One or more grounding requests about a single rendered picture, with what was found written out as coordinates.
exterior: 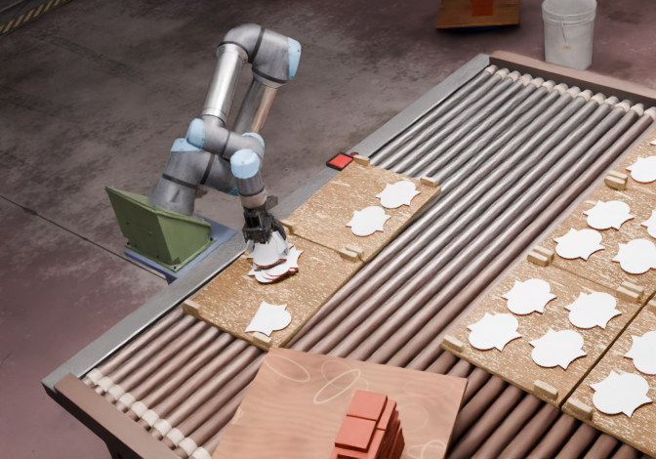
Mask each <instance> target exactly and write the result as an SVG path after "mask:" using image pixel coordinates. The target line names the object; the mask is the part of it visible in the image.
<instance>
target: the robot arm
mask: <svg viewBox="0 0 656 459"><path fill-rule="evenodd" d="M300 54H301V45H300V44H299V42H297V41H295V40H293V39H291V38H289V37H288V36H287V37H286V36H284V35H281V34H279V33H276V32H274V31H271V30H269V29H266V28H264V27H261V26H260V25H257V24H253V23H246V24H241V25H239V26H237V27H235V28H233V29H232V30H230V31H229V32H228V33H227V34H226V35H225V36H224V37H223V38H222V40H221V41H220V43H219V46H218V49H217V52H216V55H217V58H218V60H217V63H216V66H215V69H214V73H213V76H212V79H211V83H210V86H209V89H208V92H207V96H206V99H205V102H204V105H203V108H202V111H201V114H200V117H199V119H197V118H193V119H192V121H191V123H190V126H189V128H188V131H187V134H186V137H185V139H183V138H178V139H176V140H175V142H174V144H173V147H172V149H171V150H170V151H171V152H170V155H169V158H168V160H167V163H166V166H165V169H164V171H163V174H162V177H161V179H160V181H159V182H158V184H157V185H156V186H155V187H154V189H153V190H152V191H151V193H150V194H149V196H148V198H147V201H149V202H151V203H153V204H155V205H157V206H160V207H162V208H165V209H168V210H171V211H174V212H177V213H180V214H183V215H187V216H192V215H193V212H194V203H195V191H196V188H197V186H198V184H200V185H203V186H205V187H208V188H213V189H215V190H218V191H221V192H224V193H225V194H230V195H233V196H238V195H239V199H240V202H241V205H242V207H243V209H244V213H243V215H244V218H245V224H244V227H243V229H242V232H243V236H244V239H245V243H246V244H247V246H246V249H245V252H247V250H249V252H250V253H252V252H253V251H254V248H255V242H260V244H266V243H267V244H269V243H270V241H271V239H272V238H273V239H274V241H275V242H276V250H277V252H278V253H279V254H281V253H282V252H283V251H284V253H286V255H287V256H288V255H289V246H288V241H287V236H286V232H285V229H284V227H283V226H282V225H281V224H280V223H279V222H278V221H277V219H274V216H272V215H271V213H268V212H267V210H268V209H270V208H272V207H274V206H276V205H278V198H277V196H273V195H267V192H266V189H265V184H264V180H263V176H262V166H263V157H264V154H265V144H264V140H263V139H262V137H261V136H259V135H260V132H261V130H262V127H263V125H264V123H265V120H266V118H267V114H268V112H269V109H270V107H271V104H272V102H273V100H274V97H275V95H276V92H277V90H278V88H279V87H280V86H282V85H285V84H286V81H287V79H289V80H290V79H291V80H292V79H293V78H294V76H295V74H296V71H297V68H298V64H299V59H300ZM246 63H250V64H252V67H251V71H252V74H253V79H252V81H251V84H250V86H249V88H248V91H247V93H246V96H245V98H244V101H243V103H242V106H241V108H240V110H239V112H238V115H237V117H236V120H235V122H234V125H233V127H232V130H231V131H229V130H226V129H225V126H226V120H227V117H228V113H229V110H230V106H231V103H232V100H233V96H234V93H235V89H236V86H237V82H238V79H239V75H240V72H241V68H242V66H243V65H245V64H246ZM272 230H273V231H274V232H272ZM245 231H246V235H247V237H245V233H244V232H245ZM271 233H272V234H271Z"/></svg>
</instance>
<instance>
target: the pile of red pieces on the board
mask: <svg viewBox="0 0 656 459"><path fill-rule="evenodd" d="M396 407H397V403H396V400H392V399H388V396H387V395H386V394H380V393H374V392H368V391H362V390H356V391H355V393H354V396H353V398H352V401H351V403H350V406H349V408H348V412H347V416H345V418H344V421H343V423H342V425H341V428H340V430H339V431H338V434H337V436H336V439H335V441H334V443H335V446H334V448H333V450H332V452H331V455H330V457H329V459H400V457H401V454H402V451H403V448H404V446H405V442H404V436H403V433H402V427H399V426H400V424H401V423H400V419H399V418H398V415H399V413H398V410H397V409H395V408H396Z"/></svg>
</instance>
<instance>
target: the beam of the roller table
mask: <svg viewBox="0 0 656 459"><path fill-rule="evenodd" d="M487 67H489V56H488V55H484V54H478V55H477V56H476V57H474V58H473V59H471V60H470V61H469V62H467V63H466V64H464V65H463V66H462V67H460V68H459V69H458V70H456V71H455V72H454V73H452V74H451V75H450V76H448V77H447V78H446V79H444V80H443V81H442V82H440V83H439V84H438V85H436V86H435V87H434V88H432V89H431V90H430V91H428V92H427V93H426V94H424V95H423V96H421V97H420V98H419V99H417V100H416V101H415V102H413V103H412V104H410V105H409V106H408V107H406V108H405V109H404V110H402V111H401V112H400V113H398V114H397V115H396V116H395V117H394V118H393V119H391V120H390V121H389V122H387V123H386V124H385V125H383V126H382V127H381V128H379V129H378V130H377V131H375V132H374V133H373V134H371V135H370V136H368V137H367V138H366V139H364V140H363V141H362V142H360V143H359V144H358V145H356V146H355V147H353V148H352V149H351V150H349V151H348V152H347V154H351V153H352V152H358V155H360V156H365V157H368V158H371V157H373V156H374V155H375V154H376V153H378V152H379V151H380V150H382V149H383V148H384V147H386V146H387V145H389V144H390V143H391V142H392V141H394V140H395V139H396V138H398V137H399V136H400V135H402V134H403V133H404V132H405V131H407V130H408V129H409V128H411V127H412V126H413V125H415V124H416V123H417V122H419V121H420V120H421V119H422V118H424V117H425V116H426V115H428V114H429V113H430V112H432V111H433V110H434V109H436V108H437V107H438V106H439V105H441V104H442V103H444V102H445V101H446V100H448V99H449V98H450V97H451V96H453V95H454V94H455V93H457V92H458V91H459V90H461V89H462V88H463V87H465V86H466V85H467V84H468V83H470V82H471V81H472V80H474V79H475V77H477V76H478V75H479V74H480V73H482V71H483V70H484V69H485V68H487ZM339 173H340V171H338V170H335V169H333V168H330V167H327V168H325V169H324V170H323V171H321V172H320V173H318V174H317V175H316V176H314V177H313V178H312V179H310V180H309V181H308V182H306V183H305V184H304V185H302V186H301V187H300V188H298V189H297V190H295V191H294V192H293V193H291V194H290V195H289V196H287V197H286V198H285V199H283V200H282V201H281V202H279V203H278V205H276V206H274V207H273V208H271V209H270V210H268V211H267V212H268V213H271V215H272V216H274V219H277V221H278V220H280V219H284V220H285V219H286V218H287V217H288V216H289V215H291V214H292V213H293V212H294V211H295V210H296V209H298V208H299V207H300V206H301V205H302V204H303V203H305V202H306V201H307V200H308V199H309V198H310V197H312V196H313V195H314V194H315V193H316V192H318V191H319V190H320V189H321V188H322V187H324V186H325V185H326V184H327V183H328V182H329V181H331V180H332V179H333V178H334V177H335V176H336V175H338V174H339ZM246 246H247V244H246V243H245V239H244V236H243V232H242V231H241V232H240V233H238V234H237V235H236V236H234V237H233V238H232V239H230V240H229V241H228V242H226V243H225V244H224V245H222V246H221V247H220V248H218V249H217V250H215V251H214V252H213V253H211V254H210V255H209V256H207V257H206V258H205V259H203V260H202V261H201V262H199V263H198V264H197V265H195V266H194V267H193V268H191V269H190V270H189V271H187V272H186V273H184V274H183V275H182V276H180V277H179V278H178V279H176V280H175V281H174V282H172V283H171V284H170V285H168V286H167V287H165V288H164V289H163V290H161V291H160V292H159V293H157V294H156V295H155V296H153V297H152V298H151V299H149V300H148V301H147V302H145V303H144V304H143V305H141V306H140V307H139V308H137V309H136V310H135V311H133V312H132V313H130V314H129V315H128V316H126V317H125V318H124V319H122V320H121V321H120V322H118V323H117V324H115V325H114V326H113V327H111V328H110V329H109V330H107V331H106V332H105V333H103V334H102V335H101V336H100V337H99V338H98V339H96V340H95V341H94V342H92V343H91V344H90V345H88V346H87V347H86V348H84V349H83V350H82V351H80V352H79V353H78V354H76V355H75V356H73V357H72V358H71V359H69V360H68V361H67V362H65V363H64V364H62V365H61V366H60V367H58V368H57V369H56V370H54V371H53V372H52V373H50V374H49V375H48V376H46V377H45V378H44V379H42V380H41V383H42V385H43V387H44V389H45V391H46V393H47V395H48V396H49V397H51V398H52V399H53V400H54V401H55V402H57V403H58V404H59V405H60V406H61V407H63V406H62V403H61V401H60V399H59V397H58V395H57V393H56V391H55V389H54V387H53V386H54V385H55V384H56V383H57V382H58V381H59V380H60V379H62V378H63V377H64V376H66V375H67V374H68V373H70V372H71V373H72V374H74V375H75V376H76V377H77V378H79V379H80V380H82V379H83V378H85V377H86V375H87V374H88V373H89V372H90V371H92V370H93V369H94V368H95V369H97V368H98V367H99V366H100V365H102V364H103V363H104V362H106V361H107V360H108V359H110V358H111V357H112V356H113V355H115V354H116V353H118V352H119V351H120V350H122V349H123V348H124V347H126V346H127V345H128V344H129V343H131V342H132V341H133V340H135V339H136V338H137V337H139V336H140V335H141V334H142V333H144V332H145V331H146V330H147V329H148V328H149V327H151V326H152V325H153V324H155V323H156V322H157V321H158V320H160V319H161V318H162V317H164V316H165V315H166V314H168V313H169V312H170V311H172V310H173V309H174V308H176V307H177V306H178V305H180V304H181V303H182V302H184V301H185V300H186V299H187V298H189V297H190V296H191V295H193V294H194V293H195V292H197V291H198V290H199V289H200V288H202V287H203V286H204V285H206V284H207V283H208V282H210V281H211V280H212V279H214V278H215V277H216V276H217V275H219V274H220V273H221V272H223V271H224V270H226V269H227V268H228V267H229V266H231V265H232V264H233V263H234V262H235V261H236V260H237V259H239V258H240V257H241V256H242V255H243V254H244V253H245V249H246Z"/></svg>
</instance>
